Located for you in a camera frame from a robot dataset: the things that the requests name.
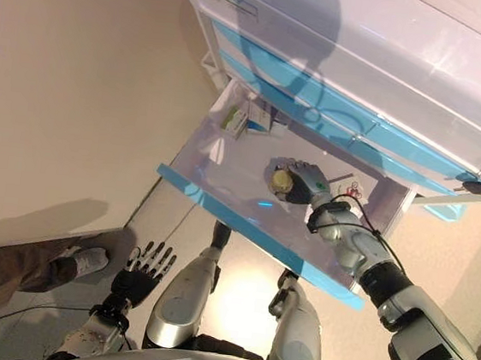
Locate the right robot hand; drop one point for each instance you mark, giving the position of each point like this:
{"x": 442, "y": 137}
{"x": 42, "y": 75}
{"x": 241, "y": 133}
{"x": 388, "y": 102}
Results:
{"x": 311, "y": 181}

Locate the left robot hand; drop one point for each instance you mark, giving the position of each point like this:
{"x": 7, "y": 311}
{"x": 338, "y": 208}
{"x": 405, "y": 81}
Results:
{"x": 135, "y": 283}

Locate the yellow medicine bottle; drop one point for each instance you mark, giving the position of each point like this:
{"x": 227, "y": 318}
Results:
{"x": 282, "y": 181}

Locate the blue-fronted cart drawer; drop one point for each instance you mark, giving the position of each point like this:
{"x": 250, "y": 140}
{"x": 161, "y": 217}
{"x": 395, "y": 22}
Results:
{"x": 232, "y": 179}

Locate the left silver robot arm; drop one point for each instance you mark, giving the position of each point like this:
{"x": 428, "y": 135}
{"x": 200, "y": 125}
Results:
{"x": 95, "y": 332}

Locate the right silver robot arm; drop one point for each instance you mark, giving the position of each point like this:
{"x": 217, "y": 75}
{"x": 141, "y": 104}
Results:
{"x": 423, "y": 319}

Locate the blue white medicine box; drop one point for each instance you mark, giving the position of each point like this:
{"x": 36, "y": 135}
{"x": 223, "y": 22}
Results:
{"x": 259, "y": 117}

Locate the green white medicine box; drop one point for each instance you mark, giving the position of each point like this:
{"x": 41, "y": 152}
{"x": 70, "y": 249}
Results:
{"x": 235, "y": 123}

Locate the clear plastic bag red print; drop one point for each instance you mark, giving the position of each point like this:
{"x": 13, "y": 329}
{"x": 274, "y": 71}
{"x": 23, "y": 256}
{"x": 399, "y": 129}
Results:
{"x": 353, "y": 187}

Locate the left silver robot leg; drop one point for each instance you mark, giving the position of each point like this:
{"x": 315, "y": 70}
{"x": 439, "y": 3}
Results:
{"x": 180, "y": 298}

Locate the person in brown trousers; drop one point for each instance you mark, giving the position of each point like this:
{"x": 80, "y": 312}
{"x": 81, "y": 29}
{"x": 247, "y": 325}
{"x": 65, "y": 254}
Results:
{"x": 7, "y": 271}

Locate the blue waste bin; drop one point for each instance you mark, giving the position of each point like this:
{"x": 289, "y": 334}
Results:
{"x": 448, "y": 211}

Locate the white medical cart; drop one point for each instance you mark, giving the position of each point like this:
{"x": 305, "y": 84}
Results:
{"x": 387, "y": 53}

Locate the clear side bin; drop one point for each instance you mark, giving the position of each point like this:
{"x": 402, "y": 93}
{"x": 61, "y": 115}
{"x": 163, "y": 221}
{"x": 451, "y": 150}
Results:
{"x": 211, "y": 67}

